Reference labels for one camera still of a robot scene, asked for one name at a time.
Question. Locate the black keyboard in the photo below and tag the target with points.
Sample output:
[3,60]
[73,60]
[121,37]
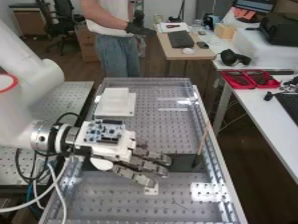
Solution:
[180,39]
[290,106]

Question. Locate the cardboard box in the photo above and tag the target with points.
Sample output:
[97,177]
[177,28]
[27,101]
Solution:
[86,43]

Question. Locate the small black device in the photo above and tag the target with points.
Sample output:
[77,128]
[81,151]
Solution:
[269,96]

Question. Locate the black office chair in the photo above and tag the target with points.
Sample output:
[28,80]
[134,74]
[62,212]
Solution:
[61,20]

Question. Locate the computer screen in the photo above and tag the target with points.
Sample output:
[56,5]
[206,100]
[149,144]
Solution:
[254,5]

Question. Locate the black phone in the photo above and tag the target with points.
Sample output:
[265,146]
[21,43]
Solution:
[202,45]

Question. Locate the wooden desk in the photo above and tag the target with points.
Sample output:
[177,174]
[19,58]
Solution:
[177,53]

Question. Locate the red tray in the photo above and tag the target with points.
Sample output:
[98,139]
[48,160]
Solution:
[266,86]
[242,87]

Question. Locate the small white block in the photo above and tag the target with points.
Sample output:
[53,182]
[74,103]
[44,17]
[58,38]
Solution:
[150,191]

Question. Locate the clear box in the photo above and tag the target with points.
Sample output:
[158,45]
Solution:
[168,100]

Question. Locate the white foam block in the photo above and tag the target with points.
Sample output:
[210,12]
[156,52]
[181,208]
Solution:
[247,41]

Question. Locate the thin stick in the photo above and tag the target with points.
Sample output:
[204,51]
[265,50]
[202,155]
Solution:
[202,143]

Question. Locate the white computer mouse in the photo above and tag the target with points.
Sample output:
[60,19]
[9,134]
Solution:
[188,51]

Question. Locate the black headphones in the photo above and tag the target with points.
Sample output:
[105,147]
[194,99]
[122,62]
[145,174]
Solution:
[227,57]

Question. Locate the white paper sheet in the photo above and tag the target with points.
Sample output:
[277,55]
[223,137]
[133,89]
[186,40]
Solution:
[162,29]

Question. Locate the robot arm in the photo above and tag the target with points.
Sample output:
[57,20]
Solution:
[27,100]

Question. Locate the small wooden box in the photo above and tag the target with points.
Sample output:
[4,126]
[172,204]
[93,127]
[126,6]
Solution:
[225,31]

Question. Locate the person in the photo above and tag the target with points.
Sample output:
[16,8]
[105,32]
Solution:
[114,50]

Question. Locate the wooden cabinet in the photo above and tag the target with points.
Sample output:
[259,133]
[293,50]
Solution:
[28,21]

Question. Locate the white desk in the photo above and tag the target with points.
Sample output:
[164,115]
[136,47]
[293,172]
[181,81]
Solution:
[266,133]
[266,61]

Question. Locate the black equipment case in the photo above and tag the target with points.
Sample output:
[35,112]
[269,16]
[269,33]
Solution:
[279,31]

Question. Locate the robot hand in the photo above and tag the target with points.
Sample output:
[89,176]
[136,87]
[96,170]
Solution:
[106,140]

